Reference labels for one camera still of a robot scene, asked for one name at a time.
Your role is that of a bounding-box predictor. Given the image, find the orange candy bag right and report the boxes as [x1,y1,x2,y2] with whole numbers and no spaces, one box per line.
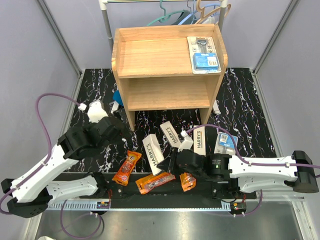
[179,172,197,192]

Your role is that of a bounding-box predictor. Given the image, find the blue razor blister pack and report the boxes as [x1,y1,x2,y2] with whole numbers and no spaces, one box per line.
[214,132,238,155]

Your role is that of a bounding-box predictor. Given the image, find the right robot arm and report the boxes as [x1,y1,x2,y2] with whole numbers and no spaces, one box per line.
[157,149,320,199]

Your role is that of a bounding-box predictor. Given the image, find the white rack foot right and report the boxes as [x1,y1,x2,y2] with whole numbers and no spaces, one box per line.
[212,100,221,115]

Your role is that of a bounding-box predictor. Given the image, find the teal clothes hanger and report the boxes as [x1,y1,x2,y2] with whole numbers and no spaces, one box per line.
[146,0,191,27]

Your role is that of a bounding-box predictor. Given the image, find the black marble mat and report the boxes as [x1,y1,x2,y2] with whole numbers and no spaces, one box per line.
[69,68,276,173]

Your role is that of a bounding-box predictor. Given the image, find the metal clothes rack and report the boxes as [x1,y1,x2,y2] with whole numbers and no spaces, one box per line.
[99,0,223,48]

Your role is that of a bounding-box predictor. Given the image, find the wooden clothes hanger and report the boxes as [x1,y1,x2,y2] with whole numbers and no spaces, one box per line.
[195,0,232,28]

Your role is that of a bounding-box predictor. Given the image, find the white Harry's box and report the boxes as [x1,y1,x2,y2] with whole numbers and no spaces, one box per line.
[193,126,206,156]
[142,134,164,176]
[160,121,181,148]

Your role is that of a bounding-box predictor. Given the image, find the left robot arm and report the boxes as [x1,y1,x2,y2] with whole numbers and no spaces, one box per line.
[0,116,131,218]

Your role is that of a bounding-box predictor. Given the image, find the orange candy bag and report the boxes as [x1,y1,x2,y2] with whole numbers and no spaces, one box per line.
[179,172,197,192]
[135,172,176,195]
[112,151,142,186]

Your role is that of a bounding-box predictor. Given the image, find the wooden two-tier shelf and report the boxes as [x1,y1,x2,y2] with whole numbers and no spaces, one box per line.
[111,24,228,129]

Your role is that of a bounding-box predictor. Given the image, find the blue object behind shelf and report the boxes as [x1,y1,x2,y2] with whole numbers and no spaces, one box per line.
[112,90,124,106]

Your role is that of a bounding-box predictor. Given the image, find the white rack foot left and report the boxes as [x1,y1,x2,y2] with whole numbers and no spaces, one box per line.
[110,101,121,114]

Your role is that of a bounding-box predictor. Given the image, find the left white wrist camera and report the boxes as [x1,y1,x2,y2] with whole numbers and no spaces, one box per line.
[87,100,108,123]

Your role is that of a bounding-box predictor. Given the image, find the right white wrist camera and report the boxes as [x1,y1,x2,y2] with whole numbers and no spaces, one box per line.
[178,130,194,152]

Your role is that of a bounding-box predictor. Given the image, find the blue clothes hanger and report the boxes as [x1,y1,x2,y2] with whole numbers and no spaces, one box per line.
[178,0,199,25]

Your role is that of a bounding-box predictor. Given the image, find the razor blister pack on shelf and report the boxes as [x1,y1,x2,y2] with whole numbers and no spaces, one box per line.
[187,36,221,75]

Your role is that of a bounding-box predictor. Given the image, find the orange candy bag middle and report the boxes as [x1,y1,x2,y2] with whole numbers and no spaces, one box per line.
[135,172,176,195]

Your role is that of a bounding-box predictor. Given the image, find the slotted cable duct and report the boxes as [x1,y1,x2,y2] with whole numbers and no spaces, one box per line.
[47,199,111,211]

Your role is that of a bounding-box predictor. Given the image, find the orange candy bag left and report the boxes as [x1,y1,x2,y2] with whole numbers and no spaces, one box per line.
[112,151,142,186]

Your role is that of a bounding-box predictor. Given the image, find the white rack foot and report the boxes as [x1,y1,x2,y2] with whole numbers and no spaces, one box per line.
[212,100,221,115]
[110,101,121,114]

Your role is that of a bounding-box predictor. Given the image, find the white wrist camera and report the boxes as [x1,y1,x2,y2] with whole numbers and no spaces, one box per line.
[87,100,108,123]
[178,130,194,152]

